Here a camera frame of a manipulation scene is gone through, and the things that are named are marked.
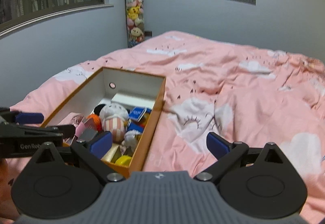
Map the orange cardboard box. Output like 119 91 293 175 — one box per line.
41 67 167 179

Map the pink cloud print blanket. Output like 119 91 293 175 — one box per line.
6 30 325 224

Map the yellow round object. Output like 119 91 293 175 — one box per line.
115 155 133 166

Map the orange crochet ball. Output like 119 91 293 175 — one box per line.
86 114 103 132

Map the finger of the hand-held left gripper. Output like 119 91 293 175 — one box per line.
0 107 44 125
0 124 76 140

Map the pink fabric pouch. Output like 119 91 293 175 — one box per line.
62 112 88 144

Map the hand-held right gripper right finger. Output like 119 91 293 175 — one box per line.
194 131 288 184

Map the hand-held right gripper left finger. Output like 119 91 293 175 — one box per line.
32 131 125 183

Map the blue rectangular tag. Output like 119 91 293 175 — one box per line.
128 106 148 122

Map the clear tube of plush toys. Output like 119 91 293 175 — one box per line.
122 0 146 48

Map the white and black plush toy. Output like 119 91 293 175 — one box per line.
93 103 129 143

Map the brown keychain charm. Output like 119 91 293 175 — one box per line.
140 110 152 128

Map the person's left hand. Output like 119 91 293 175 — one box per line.
0 158 20 221

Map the pale rectangular box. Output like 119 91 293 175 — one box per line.
102 143 123 163

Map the blue strap keychain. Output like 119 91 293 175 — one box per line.
126 121 146 133

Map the white fluffy charm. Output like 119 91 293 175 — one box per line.
122 130 143 150

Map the pink snap strap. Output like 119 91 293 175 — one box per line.
74 121 94 139

